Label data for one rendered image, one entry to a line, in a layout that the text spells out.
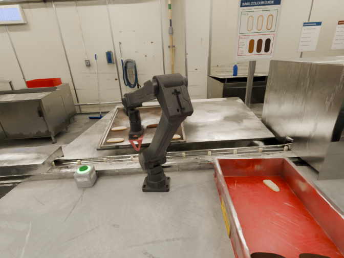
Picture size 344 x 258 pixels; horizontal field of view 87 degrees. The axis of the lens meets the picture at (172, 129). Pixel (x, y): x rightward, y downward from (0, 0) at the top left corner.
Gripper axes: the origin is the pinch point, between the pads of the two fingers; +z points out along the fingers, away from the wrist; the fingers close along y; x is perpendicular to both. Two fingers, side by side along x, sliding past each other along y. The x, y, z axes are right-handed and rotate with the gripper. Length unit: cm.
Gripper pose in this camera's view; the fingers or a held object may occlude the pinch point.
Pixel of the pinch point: (138, 145)
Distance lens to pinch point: 96.4
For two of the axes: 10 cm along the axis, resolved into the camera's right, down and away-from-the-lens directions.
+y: 0.5, 3.9, -9.2
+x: 10.0, -0.6, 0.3
